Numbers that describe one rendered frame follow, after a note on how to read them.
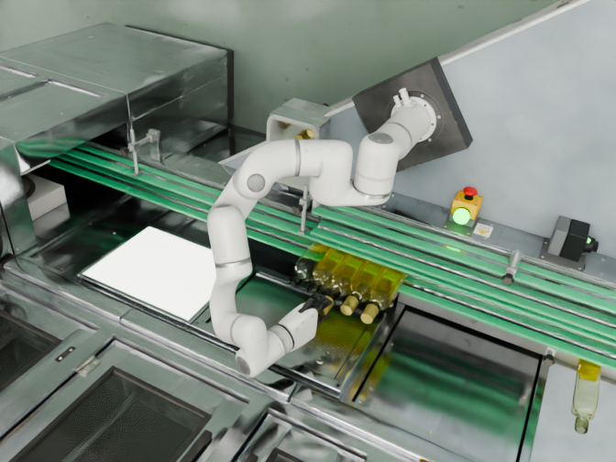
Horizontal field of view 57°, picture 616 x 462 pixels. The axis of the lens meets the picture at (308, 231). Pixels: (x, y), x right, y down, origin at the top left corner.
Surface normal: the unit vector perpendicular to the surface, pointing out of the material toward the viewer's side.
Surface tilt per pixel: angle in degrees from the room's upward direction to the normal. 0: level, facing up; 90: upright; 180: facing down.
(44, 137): 90
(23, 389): 90
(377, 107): 1
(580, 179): 0
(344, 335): 90
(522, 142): 0
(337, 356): 90
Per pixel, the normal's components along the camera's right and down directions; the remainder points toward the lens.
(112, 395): 0.07, -0.82
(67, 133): 0.89, 0.31
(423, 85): -0.46, 0.49
